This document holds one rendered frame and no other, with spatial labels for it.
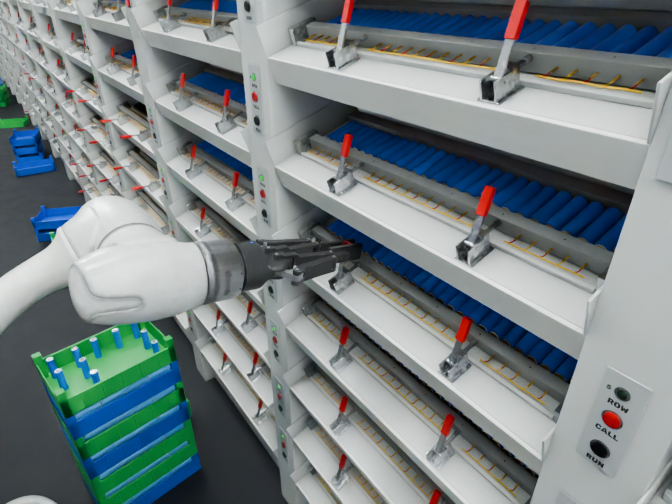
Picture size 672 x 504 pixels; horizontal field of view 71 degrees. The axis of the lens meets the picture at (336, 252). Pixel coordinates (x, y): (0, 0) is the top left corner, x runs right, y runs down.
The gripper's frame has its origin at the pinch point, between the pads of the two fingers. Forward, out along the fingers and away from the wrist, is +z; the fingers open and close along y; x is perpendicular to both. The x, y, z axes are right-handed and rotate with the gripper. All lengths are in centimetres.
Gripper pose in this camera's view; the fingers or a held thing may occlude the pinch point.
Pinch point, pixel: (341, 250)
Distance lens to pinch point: 82.2
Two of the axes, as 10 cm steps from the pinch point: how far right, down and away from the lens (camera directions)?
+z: 7.9, -1.2, 6.0
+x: 1.5, -9.1, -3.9
